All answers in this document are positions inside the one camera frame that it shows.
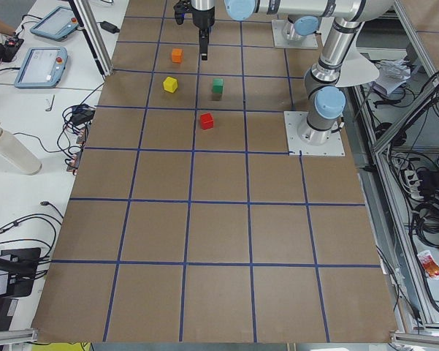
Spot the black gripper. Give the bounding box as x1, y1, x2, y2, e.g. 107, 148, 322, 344
191, 0, 215, 61

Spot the red block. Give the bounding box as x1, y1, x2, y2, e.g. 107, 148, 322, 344
199, 113, 214, 130

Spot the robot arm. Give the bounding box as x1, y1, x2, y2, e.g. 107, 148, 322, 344
282, 15, 321, 41
224, 1, 393, 146

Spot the orange block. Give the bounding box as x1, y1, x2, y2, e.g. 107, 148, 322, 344
171, 48, 183, 64

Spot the green block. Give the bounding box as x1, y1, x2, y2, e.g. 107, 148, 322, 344
212, 78, 224, 94

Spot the yellow block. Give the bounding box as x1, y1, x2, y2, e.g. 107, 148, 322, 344
163, 76, 178, 94

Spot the black power adapter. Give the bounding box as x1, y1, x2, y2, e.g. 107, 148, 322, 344
99, 21, 120, 34

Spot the teach pendant far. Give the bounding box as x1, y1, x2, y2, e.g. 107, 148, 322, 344
30, 6, 79, 42

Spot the teach pendant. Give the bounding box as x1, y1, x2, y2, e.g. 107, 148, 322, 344
14, 47, 68, 88
30, 6, 79, 42

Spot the white chair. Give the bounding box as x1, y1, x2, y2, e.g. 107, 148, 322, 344
335, 26, 379, 88

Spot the hex key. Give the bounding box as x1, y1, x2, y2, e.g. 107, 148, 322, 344
45, 95, 56, 112

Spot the teach pendant near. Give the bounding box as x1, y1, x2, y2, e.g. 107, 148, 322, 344
14, 47, 68, 88

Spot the white bottle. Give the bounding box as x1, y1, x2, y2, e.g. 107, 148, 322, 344
0, 123, 42, 175

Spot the power strip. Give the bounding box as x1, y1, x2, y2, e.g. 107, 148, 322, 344
401, 169, 424, 201

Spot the black monitor stand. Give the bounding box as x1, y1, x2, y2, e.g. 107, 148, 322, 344
0, 248, 41, 298

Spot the red snack packet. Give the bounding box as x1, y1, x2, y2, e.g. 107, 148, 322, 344
417, 250, 439, 279

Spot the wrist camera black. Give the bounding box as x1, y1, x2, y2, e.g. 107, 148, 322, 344
173, 0, 192, 25

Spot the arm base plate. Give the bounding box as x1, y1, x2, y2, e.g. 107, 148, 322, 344
271, 20, 318, 50
283, 111, 346, 157

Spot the aluminium frame post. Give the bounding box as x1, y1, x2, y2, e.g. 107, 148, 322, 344
69, 0, 113, 77

